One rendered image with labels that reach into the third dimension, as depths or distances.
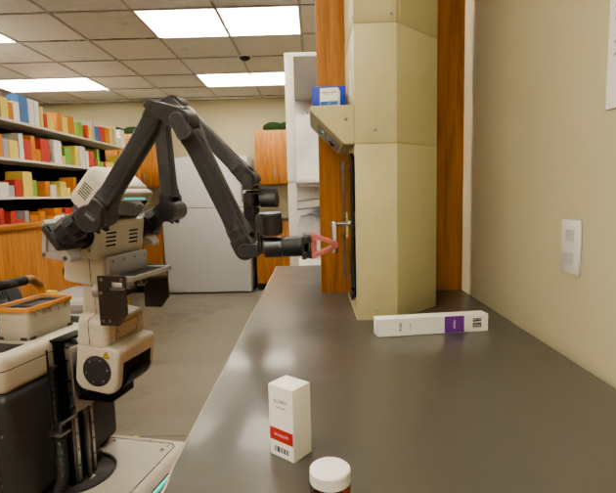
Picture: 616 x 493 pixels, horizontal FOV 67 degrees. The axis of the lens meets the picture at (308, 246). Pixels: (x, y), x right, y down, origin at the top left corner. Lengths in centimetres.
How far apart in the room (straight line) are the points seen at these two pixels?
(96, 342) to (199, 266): 474
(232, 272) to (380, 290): 510
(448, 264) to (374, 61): 76
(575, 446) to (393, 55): 95
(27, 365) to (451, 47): 173
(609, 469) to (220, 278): 585
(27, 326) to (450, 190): 150
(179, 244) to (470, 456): 589
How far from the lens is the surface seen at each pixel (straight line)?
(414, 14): 141
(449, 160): 168
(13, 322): 190
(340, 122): 126
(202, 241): 632
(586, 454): 76
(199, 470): 67
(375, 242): 126
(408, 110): 132
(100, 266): 167
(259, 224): 129
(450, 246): 169
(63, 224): 151
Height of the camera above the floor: 128
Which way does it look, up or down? 6 degrees down
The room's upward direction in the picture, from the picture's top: 1 degrees counter-clockwise
